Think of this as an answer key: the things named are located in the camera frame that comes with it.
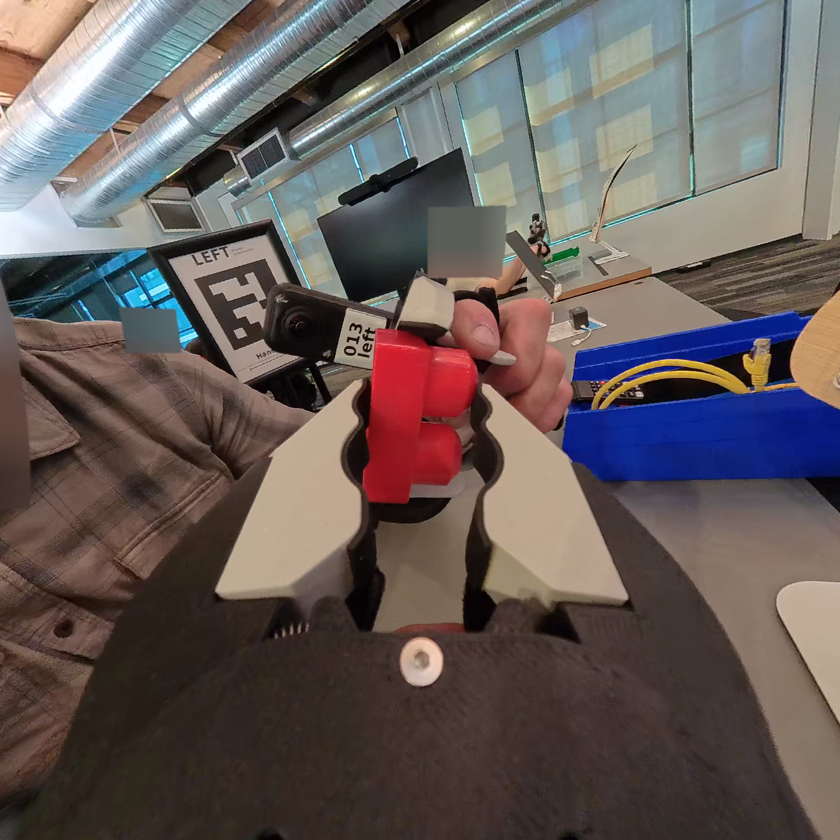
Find person's left hand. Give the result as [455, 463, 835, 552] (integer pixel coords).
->
[453, 296, 574, 434]

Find red plastic block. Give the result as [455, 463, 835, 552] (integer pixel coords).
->
[363, 329, 479, 505]

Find black video bar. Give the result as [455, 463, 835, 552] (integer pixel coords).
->
[338, 158, 421, 207]

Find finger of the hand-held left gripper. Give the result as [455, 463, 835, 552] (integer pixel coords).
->
[394, 276, 460, 337]

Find black wall screen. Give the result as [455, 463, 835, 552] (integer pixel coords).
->
[317, 149, 476, 303]

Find framed tag poster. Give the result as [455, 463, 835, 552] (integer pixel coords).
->
[147, 220, 329, 388]

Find silver ceiling duct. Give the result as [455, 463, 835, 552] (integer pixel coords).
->
[0, 0, 395, 224]

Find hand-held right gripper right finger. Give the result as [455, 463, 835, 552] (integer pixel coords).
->
[462, 388, 628, 607]

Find yellow item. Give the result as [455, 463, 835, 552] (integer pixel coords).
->
[591, 339, 775, 410]

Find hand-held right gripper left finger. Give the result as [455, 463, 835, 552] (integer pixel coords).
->
[216, 381, 382, 618]

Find ceiling air vent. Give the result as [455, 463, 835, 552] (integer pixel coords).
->
[237, 128, 292, 181]

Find blue plastic bin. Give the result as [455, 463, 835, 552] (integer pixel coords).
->
[562, 311, 840, 483]

